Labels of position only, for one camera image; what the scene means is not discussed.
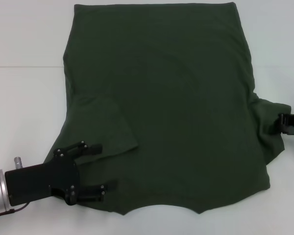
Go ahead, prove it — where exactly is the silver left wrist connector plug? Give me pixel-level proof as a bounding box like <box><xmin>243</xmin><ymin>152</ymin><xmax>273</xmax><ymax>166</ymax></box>
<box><xmin>13</xmin><ymin>157</ymin><xmax>25</xmax><ymax>170</ymax></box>

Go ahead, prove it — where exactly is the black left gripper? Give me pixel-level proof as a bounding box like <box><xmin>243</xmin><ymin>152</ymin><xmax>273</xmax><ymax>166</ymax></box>
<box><xmin>4</xmin><ymin>141</ymin><xmax>120</xmax><ymax>207</ymax></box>

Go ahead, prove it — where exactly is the dark green t-shirt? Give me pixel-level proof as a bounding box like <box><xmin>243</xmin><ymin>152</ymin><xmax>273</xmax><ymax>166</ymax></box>
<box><xmin>45</xmin><ymin>1</ymin><xmax>294</xmax><ymax>216</ymax></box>

